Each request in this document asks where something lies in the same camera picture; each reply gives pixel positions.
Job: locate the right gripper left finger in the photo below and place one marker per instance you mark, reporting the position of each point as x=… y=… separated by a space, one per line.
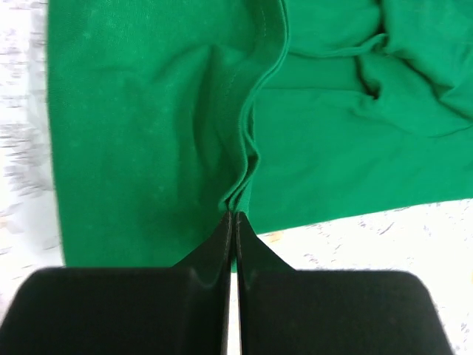
x=182 y=309

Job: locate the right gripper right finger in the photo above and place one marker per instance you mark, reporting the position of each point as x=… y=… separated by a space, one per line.
x=286 y=311

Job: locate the green t shirt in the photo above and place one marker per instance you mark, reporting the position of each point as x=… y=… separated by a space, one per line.
x=165 y=115

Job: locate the floral tablecloth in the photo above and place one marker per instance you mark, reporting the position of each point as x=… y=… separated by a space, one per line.
x=431 y=241

